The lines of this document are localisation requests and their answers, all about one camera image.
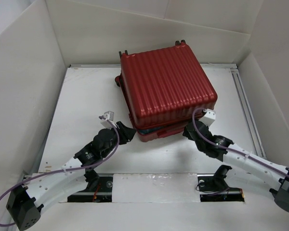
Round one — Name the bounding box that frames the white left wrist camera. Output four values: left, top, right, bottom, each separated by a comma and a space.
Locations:
99, 111, 116, 129

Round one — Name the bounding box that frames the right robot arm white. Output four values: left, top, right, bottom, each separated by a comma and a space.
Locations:
183, 120, 289, 212

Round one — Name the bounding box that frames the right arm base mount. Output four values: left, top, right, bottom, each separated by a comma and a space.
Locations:
195, 165, 245, 202

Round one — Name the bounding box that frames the white foam cover panel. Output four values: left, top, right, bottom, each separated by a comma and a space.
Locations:
112, 173, 200, 203

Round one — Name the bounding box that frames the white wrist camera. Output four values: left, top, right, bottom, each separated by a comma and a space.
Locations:
200, 109, 216, 127
99, 111, 116, 129

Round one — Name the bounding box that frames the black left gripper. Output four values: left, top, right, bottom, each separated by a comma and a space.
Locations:
101, 121, 135, 158

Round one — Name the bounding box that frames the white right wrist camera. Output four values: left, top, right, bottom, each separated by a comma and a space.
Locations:
200, 109, 216, 127

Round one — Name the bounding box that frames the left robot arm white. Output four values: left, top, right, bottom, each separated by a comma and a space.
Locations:
6, 121, 136, 231

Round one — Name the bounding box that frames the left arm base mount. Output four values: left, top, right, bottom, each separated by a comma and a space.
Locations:
67, 174, 114, 203

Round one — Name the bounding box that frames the red hard-shell suitcase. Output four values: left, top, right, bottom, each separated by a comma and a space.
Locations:
115, 40, 218, 142

